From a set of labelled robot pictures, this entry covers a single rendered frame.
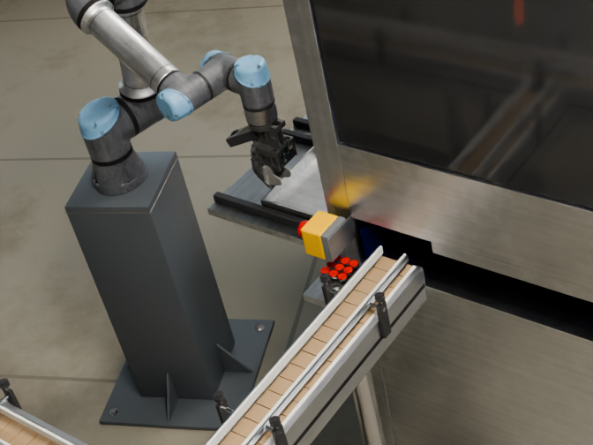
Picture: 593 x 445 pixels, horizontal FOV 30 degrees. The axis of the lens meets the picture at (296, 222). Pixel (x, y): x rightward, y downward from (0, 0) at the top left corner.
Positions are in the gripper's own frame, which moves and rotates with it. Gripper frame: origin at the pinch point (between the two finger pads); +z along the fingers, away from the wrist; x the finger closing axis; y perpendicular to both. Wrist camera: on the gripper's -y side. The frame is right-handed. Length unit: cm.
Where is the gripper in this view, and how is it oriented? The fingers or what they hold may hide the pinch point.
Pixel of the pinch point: (271, 184)
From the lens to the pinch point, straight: 269.2
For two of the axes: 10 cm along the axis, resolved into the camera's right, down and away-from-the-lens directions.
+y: 8.0, 2.6, -5.4
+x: 5.8, -5.9, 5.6
